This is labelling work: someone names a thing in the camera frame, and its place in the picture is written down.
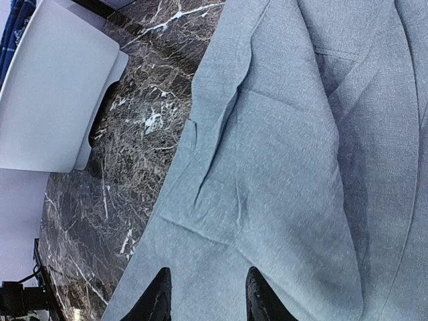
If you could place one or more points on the blue plaid shirt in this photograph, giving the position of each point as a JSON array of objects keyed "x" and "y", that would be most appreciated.
[{"x": 20, "y": 14}]

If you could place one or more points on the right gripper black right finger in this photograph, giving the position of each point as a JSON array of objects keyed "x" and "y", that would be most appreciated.
[{"x": 262, "y": 303}]

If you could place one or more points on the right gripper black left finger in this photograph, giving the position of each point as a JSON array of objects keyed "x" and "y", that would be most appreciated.
[{"x": 155, "y": 302}]

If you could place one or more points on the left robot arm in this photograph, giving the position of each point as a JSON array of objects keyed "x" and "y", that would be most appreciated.
[{"x": 18, "y": 300}]

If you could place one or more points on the grey long sleeve shirt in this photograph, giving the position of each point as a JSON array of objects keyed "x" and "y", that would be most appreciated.
[{"x": 305, "y": 156}]

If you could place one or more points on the white plastic bin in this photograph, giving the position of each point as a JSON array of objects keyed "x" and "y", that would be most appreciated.
[{"x": 53, "y": 89}]

